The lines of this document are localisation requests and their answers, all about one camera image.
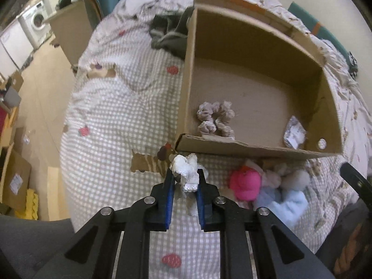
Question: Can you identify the brown bedside cabinet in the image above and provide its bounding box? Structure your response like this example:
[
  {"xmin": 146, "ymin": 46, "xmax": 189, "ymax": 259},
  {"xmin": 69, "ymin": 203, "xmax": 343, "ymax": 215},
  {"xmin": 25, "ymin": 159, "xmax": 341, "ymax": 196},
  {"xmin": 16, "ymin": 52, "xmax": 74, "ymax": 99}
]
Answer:
[{"xmin": 45, "ymin": 1, "xmax": 93, "ymax": 65}]

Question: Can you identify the white patterned cloth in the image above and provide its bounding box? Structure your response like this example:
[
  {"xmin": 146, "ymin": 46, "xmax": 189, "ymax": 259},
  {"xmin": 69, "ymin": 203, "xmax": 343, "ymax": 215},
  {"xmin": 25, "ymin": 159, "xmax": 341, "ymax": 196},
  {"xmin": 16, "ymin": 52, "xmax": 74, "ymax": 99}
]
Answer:
[{"xmin": 283, "ymin": 116, "xmax": 306, "ymax": 149}]

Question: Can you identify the pink plush toy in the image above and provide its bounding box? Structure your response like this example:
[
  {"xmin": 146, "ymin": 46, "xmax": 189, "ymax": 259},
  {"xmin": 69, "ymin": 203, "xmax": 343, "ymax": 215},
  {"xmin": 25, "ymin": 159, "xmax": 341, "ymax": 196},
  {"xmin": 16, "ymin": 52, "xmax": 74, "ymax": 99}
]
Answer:
[{"xmin": 229, "ymin": 166, "xmax": 262, "ymax": 202}]

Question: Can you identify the beige lace scrunchie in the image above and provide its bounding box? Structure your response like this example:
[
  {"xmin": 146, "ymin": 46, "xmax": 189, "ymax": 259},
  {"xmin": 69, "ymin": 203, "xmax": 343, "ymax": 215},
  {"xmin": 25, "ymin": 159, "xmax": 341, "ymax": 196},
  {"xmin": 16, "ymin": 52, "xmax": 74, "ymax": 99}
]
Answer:
[{"xmin": 196, "ymin": 101, "xmax": 235, "ymax": 140}]

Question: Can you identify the dark grey garment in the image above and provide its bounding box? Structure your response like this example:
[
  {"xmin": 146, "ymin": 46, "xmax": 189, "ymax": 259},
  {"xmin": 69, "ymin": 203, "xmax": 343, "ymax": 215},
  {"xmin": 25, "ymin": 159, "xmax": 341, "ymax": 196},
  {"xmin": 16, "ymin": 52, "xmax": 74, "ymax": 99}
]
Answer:
[{"xmin": 149, "ymin": 6, "xmax": 194, "ymax": 60}]

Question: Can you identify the white washing machine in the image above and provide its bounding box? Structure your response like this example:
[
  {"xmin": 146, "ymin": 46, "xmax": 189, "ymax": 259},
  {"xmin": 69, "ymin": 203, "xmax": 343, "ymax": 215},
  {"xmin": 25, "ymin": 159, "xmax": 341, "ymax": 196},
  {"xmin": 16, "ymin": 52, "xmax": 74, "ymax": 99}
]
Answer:
[{"xmin": 18, "ymin": 1, "xmax": 50, "ymax": 50}]

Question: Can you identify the grey bucket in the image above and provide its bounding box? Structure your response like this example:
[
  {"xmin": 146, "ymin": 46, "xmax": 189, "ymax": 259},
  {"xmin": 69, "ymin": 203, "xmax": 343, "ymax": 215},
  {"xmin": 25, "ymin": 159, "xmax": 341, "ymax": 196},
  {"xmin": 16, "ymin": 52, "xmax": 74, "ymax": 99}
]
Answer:
[{"xmin": 3, "ymin": 86, "xmax": 21, "ymax": 108}]

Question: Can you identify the light blue fluffy cloth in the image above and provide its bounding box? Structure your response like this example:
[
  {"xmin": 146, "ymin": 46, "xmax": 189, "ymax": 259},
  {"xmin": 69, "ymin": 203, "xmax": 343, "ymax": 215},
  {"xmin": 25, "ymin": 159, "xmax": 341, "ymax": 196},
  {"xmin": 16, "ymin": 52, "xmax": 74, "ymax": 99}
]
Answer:
[{"xmin": 253, "ymin": 187, "xmax": 308, "ymax": 229}]

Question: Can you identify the teal pillow with orange stripe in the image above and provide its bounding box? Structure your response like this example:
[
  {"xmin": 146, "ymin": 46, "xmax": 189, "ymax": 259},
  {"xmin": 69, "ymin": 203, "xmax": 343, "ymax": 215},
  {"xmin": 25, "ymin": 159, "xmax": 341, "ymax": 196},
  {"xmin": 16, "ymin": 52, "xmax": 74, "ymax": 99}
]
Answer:
[{"xmin": 288, "ymin": 2, "xmax": 358, "ymax": 79}]

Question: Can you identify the wooden board on floor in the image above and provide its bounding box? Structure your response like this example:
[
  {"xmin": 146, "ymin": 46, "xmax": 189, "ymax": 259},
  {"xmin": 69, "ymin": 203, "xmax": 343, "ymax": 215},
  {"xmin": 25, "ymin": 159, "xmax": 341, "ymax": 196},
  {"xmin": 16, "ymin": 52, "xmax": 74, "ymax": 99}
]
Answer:
[{"xmin": 47, "ymin": 167, "xmax": 70, "ymax": 221}]

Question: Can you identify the yellow foam piece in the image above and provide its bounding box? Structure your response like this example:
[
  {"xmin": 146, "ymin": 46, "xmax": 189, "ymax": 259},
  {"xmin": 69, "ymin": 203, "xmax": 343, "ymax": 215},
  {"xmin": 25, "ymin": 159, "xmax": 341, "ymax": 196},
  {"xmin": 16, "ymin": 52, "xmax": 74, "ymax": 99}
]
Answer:
[{"xmin": 14, "ymin": 189, "xmax": 39, "ymax": 220}]

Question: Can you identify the cardboard box with label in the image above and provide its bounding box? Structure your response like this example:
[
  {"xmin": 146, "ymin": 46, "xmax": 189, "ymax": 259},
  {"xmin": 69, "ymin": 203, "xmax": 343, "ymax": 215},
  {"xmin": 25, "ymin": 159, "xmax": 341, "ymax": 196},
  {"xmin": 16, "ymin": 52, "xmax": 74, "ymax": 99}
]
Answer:
[{"xmin": 1, "ymin": 144, "xmax": 32, "ymax": 212}]

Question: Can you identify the checkered duvet with strawberries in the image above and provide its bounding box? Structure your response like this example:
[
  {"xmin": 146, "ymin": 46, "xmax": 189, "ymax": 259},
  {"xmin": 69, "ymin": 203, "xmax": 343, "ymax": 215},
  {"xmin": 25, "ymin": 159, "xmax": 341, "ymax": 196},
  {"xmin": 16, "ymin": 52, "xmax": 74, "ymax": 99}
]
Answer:
[{"xmin": 59, "ymin": 0, "xmax": 372, "ymax": 279}]

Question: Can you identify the open cardboard box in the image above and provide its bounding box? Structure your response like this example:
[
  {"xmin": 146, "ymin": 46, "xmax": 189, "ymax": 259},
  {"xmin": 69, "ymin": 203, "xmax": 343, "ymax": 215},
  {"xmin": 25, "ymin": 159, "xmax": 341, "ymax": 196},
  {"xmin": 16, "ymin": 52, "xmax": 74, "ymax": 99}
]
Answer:
[{"xmin": 175, "ymin": 0, "xmax": 342, "ymax": 159}]

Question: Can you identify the cream white scrunchie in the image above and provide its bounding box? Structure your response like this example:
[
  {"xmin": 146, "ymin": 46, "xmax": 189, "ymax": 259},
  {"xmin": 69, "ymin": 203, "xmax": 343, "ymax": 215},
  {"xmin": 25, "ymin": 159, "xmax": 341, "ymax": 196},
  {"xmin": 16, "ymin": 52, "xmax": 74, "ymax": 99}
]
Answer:
[{"xmin": 169, "ymin": 152, "xmax": 204, "ymax": 217}]

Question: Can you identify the white kitchen cabinet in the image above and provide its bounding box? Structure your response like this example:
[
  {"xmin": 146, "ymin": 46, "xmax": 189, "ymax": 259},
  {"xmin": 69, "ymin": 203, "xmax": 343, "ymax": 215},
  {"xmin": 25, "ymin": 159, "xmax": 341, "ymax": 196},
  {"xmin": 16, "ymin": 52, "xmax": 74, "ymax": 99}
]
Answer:
[{"xmin": 1, "ymin": 20, "xmax": 33, "ymax": 79}]

